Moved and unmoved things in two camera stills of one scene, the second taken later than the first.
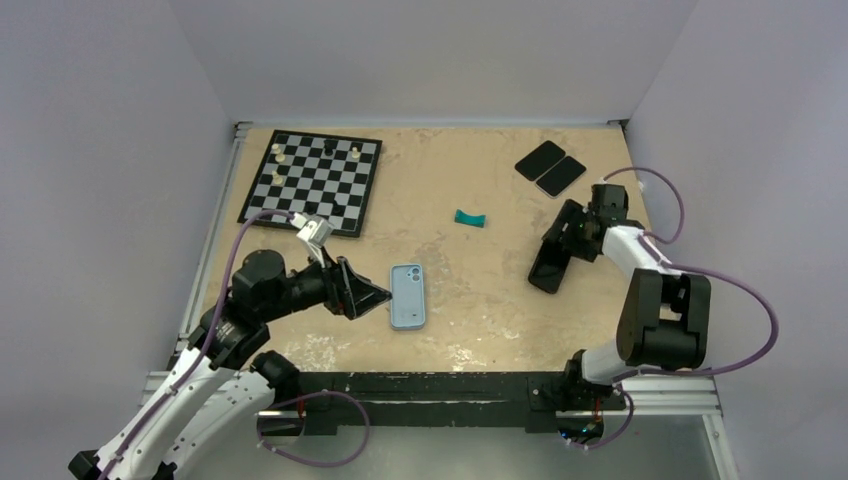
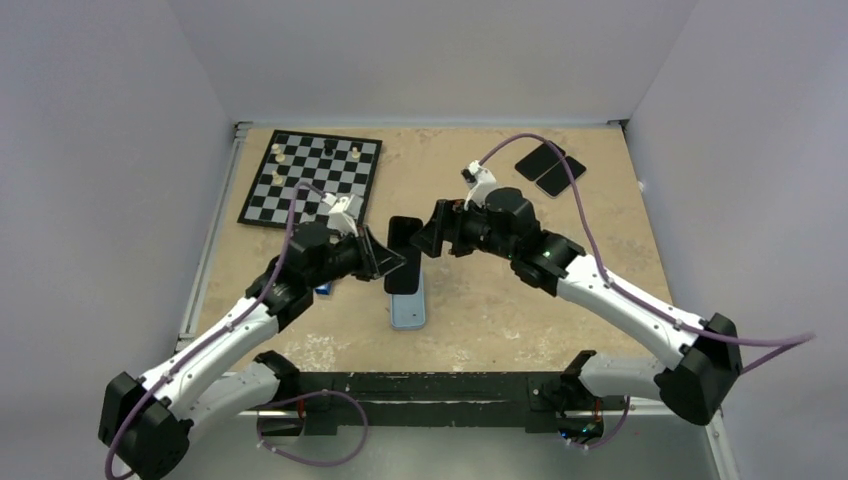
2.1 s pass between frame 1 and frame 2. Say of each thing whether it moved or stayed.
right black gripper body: moved
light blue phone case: stayed
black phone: stayed
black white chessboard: stayed
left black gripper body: moved
